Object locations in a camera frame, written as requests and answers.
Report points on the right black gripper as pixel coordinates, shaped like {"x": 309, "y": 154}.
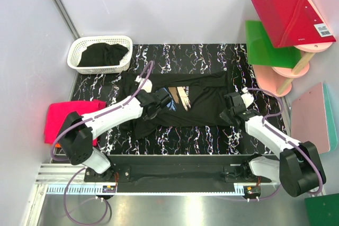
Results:
{"x": 230, "y": 108}

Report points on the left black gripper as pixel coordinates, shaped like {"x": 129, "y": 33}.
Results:
{"x": 161, "y": 100}

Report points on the black printed t-shirt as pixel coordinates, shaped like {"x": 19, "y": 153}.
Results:
{"x": 196, "y": 100}

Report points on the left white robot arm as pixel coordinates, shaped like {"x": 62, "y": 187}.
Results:
{"x": 77, "y": 132}

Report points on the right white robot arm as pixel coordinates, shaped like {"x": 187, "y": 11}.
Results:
{"x": 298, "y": 168}

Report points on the black marble pattern mat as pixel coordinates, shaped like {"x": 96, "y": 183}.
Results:
{"x": 186, "y": 59}

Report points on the green plastic sheet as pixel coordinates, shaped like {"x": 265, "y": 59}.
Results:
{"x": 260, "y": 50}

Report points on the white plastic laundry basket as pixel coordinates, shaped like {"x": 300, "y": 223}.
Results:
{"x": 81, "y": 44}

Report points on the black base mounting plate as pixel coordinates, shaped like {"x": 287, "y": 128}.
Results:
{"x": 177, "y": 174}

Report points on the black shirt in basket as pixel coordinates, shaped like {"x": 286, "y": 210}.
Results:
{"x": 102, "y": 54}

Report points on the pink clipboard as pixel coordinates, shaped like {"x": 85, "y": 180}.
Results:
{"x": 308, "y": 119}

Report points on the teal board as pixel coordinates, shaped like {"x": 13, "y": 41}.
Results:
{"x": 329, "y": 119}

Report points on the folded pink t-shirt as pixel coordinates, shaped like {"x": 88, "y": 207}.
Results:
{"x": 57, "y": 113}

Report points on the red plastic folder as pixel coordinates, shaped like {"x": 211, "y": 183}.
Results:
{"x": 292, "y": 22}

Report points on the dark green board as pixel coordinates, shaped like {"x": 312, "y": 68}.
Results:
{"x": 323, "y": 210}

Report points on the aluminium rail frame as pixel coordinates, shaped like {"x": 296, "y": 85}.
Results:
{"x": 61, "y": 196}

